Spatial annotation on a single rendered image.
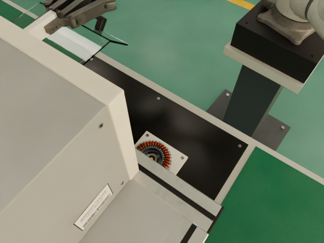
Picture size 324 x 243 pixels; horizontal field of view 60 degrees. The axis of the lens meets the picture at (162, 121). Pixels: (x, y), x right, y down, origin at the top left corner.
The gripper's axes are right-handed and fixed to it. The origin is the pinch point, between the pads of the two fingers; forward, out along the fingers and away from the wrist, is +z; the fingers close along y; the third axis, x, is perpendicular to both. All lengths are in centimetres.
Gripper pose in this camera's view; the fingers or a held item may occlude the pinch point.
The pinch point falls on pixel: (41, 28)
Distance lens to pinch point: 57.2
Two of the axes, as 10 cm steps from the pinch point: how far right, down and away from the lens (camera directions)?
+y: -8.1, -5.0, 3.0
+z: -5.8, 7.0, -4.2
